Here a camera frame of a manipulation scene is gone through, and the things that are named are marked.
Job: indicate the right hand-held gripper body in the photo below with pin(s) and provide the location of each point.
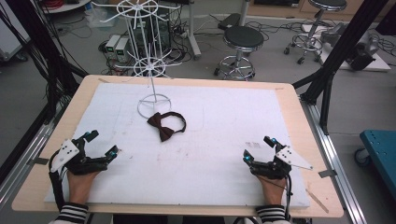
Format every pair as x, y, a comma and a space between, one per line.
280, 164

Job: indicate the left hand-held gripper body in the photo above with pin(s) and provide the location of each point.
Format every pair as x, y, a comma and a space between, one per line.
81, 161

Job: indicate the dark red bow tie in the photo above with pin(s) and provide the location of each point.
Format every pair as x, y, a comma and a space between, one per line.
166, 126

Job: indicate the person's left hand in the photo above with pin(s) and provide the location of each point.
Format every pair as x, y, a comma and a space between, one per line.
80, 187

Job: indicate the person's right hand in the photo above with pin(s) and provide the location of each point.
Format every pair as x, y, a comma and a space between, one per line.
273, 190

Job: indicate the grey tape strip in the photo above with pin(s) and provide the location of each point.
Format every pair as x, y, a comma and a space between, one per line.
38, 161
327, 173

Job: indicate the striped right sleeve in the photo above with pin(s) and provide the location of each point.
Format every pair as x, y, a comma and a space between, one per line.
271, 214

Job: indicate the striped sleeve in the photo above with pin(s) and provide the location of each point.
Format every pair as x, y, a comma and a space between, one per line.
72, 214
271, 214

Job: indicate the wooden stick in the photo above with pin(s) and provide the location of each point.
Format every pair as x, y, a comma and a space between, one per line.
317, 201

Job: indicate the striped left sleeve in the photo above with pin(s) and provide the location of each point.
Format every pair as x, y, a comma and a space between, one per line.
72, 214

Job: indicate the white foam mat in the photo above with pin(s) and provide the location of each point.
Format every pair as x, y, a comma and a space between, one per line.
193, 149

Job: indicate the white power supply box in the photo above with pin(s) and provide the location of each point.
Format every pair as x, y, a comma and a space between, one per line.
112, 46
122, 49

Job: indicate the blue cart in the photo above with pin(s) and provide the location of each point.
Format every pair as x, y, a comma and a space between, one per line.
377, 161

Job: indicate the black round stool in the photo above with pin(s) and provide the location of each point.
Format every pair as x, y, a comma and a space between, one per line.
314, 28
240, 49

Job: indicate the grey machine on white board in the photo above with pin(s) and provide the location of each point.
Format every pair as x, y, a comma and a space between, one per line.
355, 46

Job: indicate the grey table leg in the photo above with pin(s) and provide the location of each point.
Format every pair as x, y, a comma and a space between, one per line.
193, 31

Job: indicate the black metal frame post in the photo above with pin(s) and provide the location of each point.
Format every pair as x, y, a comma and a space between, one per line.
336, 59
46, 53

